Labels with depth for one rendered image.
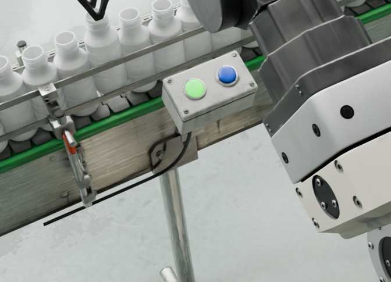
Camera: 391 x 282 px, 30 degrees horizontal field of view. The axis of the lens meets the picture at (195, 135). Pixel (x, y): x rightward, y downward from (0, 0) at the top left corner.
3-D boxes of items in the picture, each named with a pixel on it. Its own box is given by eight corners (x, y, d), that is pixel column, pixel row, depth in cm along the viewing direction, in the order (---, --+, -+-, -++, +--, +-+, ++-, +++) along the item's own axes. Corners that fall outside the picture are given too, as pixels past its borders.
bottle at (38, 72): (69, 132, 130) (48, 63, 118) (36, 134, 131) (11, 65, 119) (73, 108, 135) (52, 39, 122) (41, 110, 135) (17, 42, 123)
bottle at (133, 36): (142, 99, 135) (129, 29, 123) (119, 85, 138) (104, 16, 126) (164, 81, 138) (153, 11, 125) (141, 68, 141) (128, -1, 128)
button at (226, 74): (230, 67, 122) (231, 63, 121) (238, 81, 121) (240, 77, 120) (214, 73, 122) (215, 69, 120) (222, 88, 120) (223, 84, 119)
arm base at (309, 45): (418, 47, 51) (355, 102, 63) (363, -48, 53) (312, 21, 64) (310, 94, 49) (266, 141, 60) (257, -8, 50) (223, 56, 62)
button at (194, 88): (198, 79, 121) (199, 75, 119) (206, 94, 120) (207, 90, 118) (182, 86, 120) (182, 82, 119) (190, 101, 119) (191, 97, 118)
